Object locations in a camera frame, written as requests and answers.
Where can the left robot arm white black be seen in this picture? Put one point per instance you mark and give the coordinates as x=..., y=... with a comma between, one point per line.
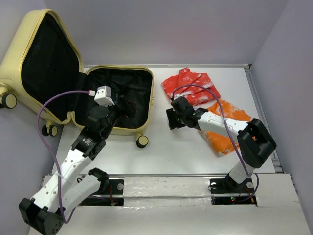
x=53, y=205

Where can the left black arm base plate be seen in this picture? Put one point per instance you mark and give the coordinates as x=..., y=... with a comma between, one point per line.
x=107, y=195

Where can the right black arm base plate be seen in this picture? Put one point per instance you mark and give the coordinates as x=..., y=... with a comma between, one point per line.
x=241, y=194

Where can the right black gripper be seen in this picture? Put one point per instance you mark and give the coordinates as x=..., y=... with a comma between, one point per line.
x=172, y=123

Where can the yellow hard-shell suitcase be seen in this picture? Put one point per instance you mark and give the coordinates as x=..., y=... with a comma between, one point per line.
x=44, y=70

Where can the red white patterned garment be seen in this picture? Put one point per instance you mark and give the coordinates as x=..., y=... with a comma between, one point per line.
x=197, y=88

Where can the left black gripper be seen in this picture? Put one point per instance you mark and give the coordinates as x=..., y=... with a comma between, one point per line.
x=128, y=112

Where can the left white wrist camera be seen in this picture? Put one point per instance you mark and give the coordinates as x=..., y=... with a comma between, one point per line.
x=103, y=96

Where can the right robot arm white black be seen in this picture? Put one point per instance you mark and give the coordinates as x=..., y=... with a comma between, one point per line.
x=250, y=137

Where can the orange white patterned garment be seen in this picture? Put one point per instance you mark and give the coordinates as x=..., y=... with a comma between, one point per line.
x=220, y=126

